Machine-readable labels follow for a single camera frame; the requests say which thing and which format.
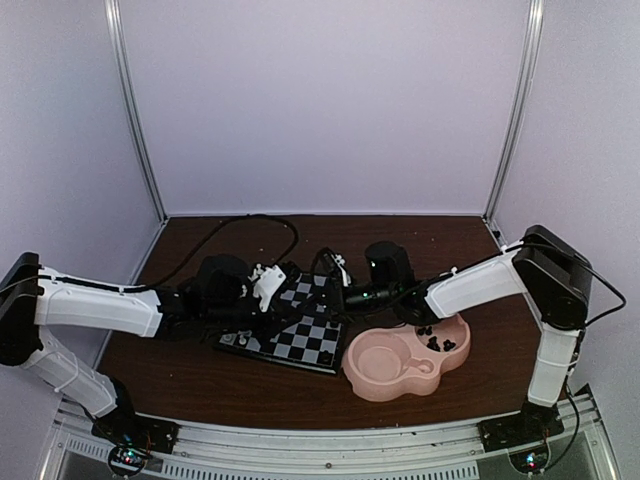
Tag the pile of black chess pieces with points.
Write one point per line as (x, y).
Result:
(428, 337)

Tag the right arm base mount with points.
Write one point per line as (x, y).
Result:
(516, 430)

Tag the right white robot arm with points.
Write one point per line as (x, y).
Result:
(545, 268)

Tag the pink double pet bowl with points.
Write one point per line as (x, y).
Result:
(384, 364)

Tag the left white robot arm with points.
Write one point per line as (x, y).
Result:
(34, 297)

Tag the aluminium frame post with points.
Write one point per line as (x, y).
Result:
(529, 57)
(118, 42)

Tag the black rook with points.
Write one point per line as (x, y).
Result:
(326, 357)

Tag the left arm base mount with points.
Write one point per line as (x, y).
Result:
(145, 434)

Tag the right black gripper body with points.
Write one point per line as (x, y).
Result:
(382, 298)

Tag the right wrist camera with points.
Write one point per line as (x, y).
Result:
(335, 266)

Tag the front aluminium rail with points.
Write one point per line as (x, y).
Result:
(452, 450)

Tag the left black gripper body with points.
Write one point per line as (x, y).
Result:
(225, 316)

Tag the left aluminium frame post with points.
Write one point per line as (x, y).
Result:
(118, 42)

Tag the right aluminium frame post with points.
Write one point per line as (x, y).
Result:
(529, 57)

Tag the black and white chessboard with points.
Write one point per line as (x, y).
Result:
(302, 343)

